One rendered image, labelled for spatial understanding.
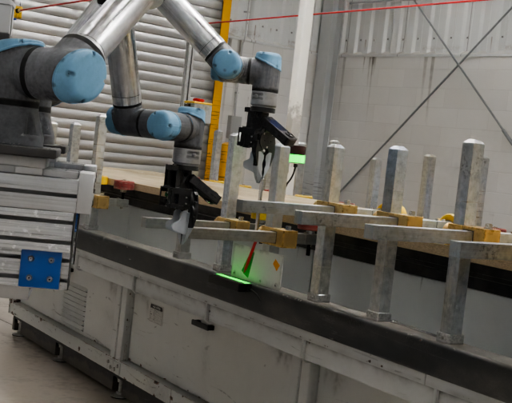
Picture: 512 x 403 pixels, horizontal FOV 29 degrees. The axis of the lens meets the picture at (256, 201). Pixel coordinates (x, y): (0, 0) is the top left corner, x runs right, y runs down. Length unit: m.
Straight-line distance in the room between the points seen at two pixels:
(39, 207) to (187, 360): 1.64
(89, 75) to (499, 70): 9.54
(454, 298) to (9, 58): 1.12
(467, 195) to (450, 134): 9.55
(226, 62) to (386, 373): 0.90
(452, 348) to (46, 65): 1.08
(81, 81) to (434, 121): 10.00
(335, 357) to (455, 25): 9.56
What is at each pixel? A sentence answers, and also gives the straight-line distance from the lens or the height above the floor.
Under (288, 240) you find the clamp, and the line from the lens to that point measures 2.82.
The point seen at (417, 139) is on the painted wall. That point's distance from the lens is 12.17.
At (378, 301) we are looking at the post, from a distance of 2.50.
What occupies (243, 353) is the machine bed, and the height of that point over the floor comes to 0.40.
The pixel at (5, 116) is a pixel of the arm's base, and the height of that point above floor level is 1.10.
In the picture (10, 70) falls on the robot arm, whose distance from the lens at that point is 2.25.
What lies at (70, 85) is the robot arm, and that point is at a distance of 2.16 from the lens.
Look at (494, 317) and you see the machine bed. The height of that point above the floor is 0.75.
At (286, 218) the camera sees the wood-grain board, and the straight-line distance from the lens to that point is 3.10.
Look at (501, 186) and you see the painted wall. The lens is 11.32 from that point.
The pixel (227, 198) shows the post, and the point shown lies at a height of 0.93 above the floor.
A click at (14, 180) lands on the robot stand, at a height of 0.96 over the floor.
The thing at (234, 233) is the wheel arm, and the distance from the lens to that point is 2.76.
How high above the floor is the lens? 1.09
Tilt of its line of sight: 3 degrees down
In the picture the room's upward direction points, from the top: 6 degrees clockwise
